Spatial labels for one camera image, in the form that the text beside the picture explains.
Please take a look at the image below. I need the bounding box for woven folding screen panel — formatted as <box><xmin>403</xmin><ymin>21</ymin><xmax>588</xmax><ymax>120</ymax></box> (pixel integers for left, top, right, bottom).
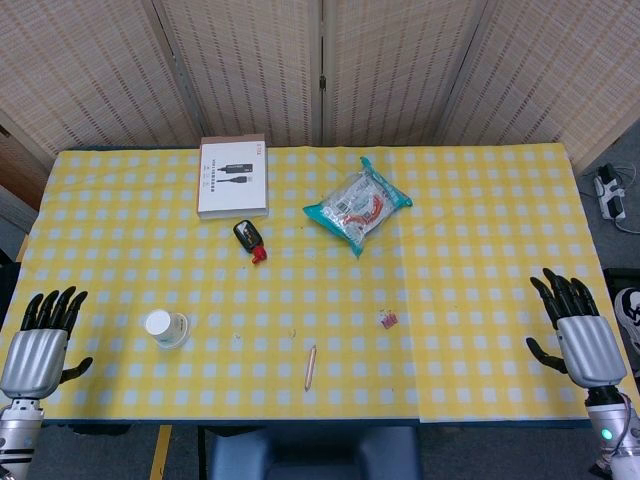
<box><xmin>322</xmin><ymin>0</ymin><xmax>484</xmax><ymax>147</ymax></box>
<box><xmin>152</xmin><ymin>0</ymin><xmax>322</xmax><ymax>147</ymax></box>
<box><xmin>0</xmin><ymin>0</ymin><xmax>202</xmax><ymax>157</ymax></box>
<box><xmin>433</xmin><ymin>0</ymin><xmax>640</xmax><ymax>171</ymax></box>

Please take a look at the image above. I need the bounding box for teal clear snack bag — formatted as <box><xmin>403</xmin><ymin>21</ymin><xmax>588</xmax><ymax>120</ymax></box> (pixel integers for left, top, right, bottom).
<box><xmin>302</xmin><ymin>156</ymin><xmax>414</xmax><ymax>259</ymax></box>

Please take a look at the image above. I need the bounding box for translucent plastic cup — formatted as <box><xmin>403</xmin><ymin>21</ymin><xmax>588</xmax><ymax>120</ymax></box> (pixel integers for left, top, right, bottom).
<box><xmin>155</xmin><ymin>312</ymin><xmax>196</xmax><ymax>351</ymax></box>

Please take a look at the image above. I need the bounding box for black device with red cap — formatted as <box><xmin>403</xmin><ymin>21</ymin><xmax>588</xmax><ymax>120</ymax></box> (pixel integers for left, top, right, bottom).
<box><xmin>232</xmin><ymin>218</ymin><xmax>270</xmax><ymax>265</ymax></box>

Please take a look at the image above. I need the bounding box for white power cable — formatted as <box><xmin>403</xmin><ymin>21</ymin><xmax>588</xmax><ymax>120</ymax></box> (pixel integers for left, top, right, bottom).
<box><xmin>614</xmin><ymin>168</ymin><xmax>640</xmax><ymax>235</ymax></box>

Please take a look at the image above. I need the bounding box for yellow white checked tablecloth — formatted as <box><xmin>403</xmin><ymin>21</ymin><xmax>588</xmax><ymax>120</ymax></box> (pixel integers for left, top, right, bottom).
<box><xmin>0</xmin><ymin>143</ymin><xmax>640</xmax><ymax>425</ymax></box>

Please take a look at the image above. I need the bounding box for white black sneaker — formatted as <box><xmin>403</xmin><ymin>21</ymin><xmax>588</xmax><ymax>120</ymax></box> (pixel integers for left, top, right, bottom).
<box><xmin>613</xmin><ymin>286</ymin><xmax>640</xmax><ymax>377</ymax></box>

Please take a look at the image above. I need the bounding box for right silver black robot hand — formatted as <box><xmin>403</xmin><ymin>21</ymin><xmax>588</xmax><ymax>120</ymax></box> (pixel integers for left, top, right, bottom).
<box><xmin>525</xmin><ymin>267</ymin><xmax>628</xmax><ymax>390</ymax></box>

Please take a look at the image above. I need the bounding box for white cable product box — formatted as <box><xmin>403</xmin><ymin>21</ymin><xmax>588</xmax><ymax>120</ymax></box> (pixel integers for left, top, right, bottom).
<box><xmin>196</xmin><ymin>135</ymin><xmax>271</xmax><ymax>221</ymax></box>

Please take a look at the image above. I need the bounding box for white power strip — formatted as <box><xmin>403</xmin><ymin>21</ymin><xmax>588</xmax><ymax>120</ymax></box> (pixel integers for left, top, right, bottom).
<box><xmin>592</xmin><ymin>164</ymin><xmax>629</xmax><ymax>221</ymax></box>

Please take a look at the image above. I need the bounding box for translucent cup with blue flower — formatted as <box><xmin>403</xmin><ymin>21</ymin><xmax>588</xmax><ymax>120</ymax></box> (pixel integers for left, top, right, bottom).
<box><xmin>144</xmin><ymin>309</ymin><xmax>191</xmax><ymax>350</ymax></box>

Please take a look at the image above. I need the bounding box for yellow floor tape strip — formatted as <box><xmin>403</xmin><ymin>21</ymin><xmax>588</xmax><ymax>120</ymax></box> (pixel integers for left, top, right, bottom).
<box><xmin>148</xmin><ymin>424</ymin><xmax>174</xmax><ymax>480</ymax></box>

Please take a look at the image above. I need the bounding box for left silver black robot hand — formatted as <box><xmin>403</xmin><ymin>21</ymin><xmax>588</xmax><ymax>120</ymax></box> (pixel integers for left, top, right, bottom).
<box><xmin>0</xmin><ymin>285</ymin><xmax>94</xmax><ymax>400</ymax></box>

